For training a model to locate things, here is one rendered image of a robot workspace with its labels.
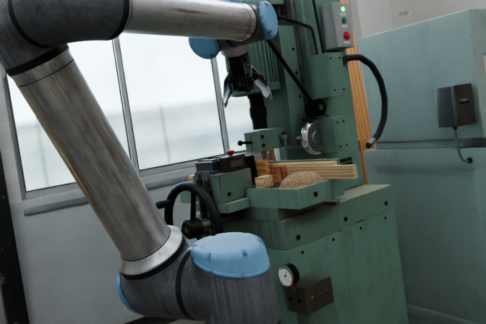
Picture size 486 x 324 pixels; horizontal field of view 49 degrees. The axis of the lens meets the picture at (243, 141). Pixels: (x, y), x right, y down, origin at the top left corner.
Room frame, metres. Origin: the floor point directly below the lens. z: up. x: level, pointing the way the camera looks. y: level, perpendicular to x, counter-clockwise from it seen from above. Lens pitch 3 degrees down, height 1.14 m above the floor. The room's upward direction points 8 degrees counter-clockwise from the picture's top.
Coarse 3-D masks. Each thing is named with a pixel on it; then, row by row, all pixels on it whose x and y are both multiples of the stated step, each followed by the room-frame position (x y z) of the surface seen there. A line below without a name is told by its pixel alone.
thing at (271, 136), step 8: (272, 128) 1.88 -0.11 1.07; (280, 128) 1.86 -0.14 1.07; (248, 136) 1.82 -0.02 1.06; (256, 136) 1.79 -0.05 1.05; (264, 136) 1.80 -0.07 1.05; (272, 136) 1.83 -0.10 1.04; (248, 144) 1.82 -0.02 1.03; (256, 144) 1.79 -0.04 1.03; (264, 144) 1.79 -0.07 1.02; (272, 144) 1.82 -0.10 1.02; (280, 144) 1.85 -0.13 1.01; (248, 152) 1.83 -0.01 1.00; (256, 152) 1.80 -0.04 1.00; (264, 152) 1.83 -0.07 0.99
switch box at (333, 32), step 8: (320, 8) 1.93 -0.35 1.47; (328, 8) 1.91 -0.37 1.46; (336, 8) 1.90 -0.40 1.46; (344, 8) 1.93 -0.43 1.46; (328, 16) 1.91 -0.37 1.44; (336, 16) 1.90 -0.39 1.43; (344, 16) 1.93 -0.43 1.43; (328, 24) 1.91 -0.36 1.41; (336, 24) 1.89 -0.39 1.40; (344, 24) 1.93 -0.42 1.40; (328, 32) 1.92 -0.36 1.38; (336, 32) 1.89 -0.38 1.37; (344, 32) 1.92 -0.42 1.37; (352, 32) 1.95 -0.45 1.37; (328, 40) 1.92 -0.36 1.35; (336, 40) 1.89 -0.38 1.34; (352, 40) 1.95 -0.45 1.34; (328, 48) 1.92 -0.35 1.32; (336, 48) 1.94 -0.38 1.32; (344, 48) 1.98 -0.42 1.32
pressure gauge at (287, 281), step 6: (288, 264) 1.50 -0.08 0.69; (282, 270) 1.50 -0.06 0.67; (288, 270) 1.49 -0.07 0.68; (294, 270) 1.49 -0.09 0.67; (282, 276) 1.51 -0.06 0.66; (288, 276) 1.49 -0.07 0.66; (294, 276) 1.48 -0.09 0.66; (282, 282) 1.51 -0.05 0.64; (288, 282) 1.49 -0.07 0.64; (294, 282) 1.48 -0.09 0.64; (294, 288) 1.51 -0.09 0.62
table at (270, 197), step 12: (324, 180) 1.61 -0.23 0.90; (336, 180) 1.63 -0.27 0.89; (252, 192) 1.66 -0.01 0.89; (264, 192) 1.62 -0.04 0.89; (276, 192) 1.58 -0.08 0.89; (288, 192) 1.54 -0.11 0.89; (300, 192) 1.52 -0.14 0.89; (312, 192) 1.56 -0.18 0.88; (324, 192) 1.59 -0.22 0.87; (336, 192) 1.63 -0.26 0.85; (216, 204) 1.65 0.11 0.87; (228, 204) 1.61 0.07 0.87; (240, 204) 1.64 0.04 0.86; (252, 204) 1.66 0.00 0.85; (264, 204) 1.62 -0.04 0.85; (276, 204) 1.58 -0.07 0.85; (288, 204) 1.55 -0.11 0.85; (300, 204) 1.52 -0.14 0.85; (312, 204) 1.55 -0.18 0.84
